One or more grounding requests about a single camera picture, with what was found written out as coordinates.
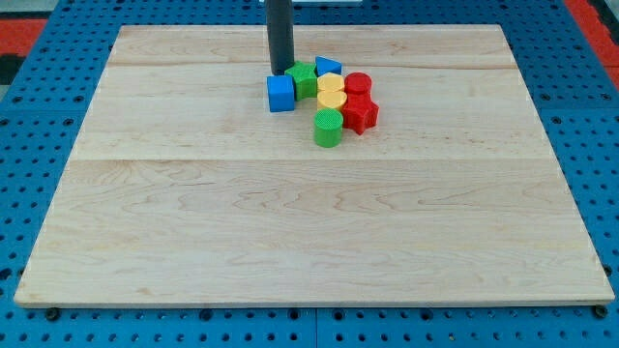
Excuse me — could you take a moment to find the blue cube block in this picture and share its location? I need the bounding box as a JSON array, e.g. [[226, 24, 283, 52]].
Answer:
[[266, 75, 295, 112]]

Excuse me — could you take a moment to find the green cylinder block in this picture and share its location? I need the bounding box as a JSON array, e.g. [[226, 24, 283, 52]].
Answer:
[[313, 108, 343, 148]]

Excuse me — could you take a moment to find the yellow heart block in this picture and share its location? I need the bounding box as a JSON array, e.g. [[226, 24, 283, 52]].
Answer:
[[316, 91, 347, 111]]

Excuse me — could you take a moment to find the red star block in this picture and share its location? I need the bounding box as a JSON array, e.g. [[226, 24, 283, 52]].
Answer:
[[341, 94, 379, 135]]

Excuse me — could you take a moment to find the green star block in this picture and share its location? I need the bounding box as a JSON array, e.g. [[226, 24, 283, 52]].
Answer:
[[284, 61, 317, 102]]

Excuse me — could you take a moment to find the red cylinder block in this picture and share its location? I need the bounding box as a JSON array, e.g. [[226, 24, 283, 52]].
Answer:
[[344, 72, 372, 95]]

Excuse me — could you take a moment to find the blue triangle block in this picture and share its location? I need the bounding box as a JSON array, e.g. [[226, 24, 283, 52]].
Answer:
[[315, 56, 342, 76]]

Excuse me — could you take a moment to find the light wooden board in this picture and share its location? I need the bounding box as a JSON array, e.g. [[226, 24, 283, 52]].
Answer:
[[15, 24, 615, 308]]

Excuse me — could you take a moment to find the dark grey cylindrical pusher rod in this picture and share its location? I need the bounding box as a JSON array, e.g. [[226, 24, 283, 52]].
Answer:
[[264, 0, 294, 75]]

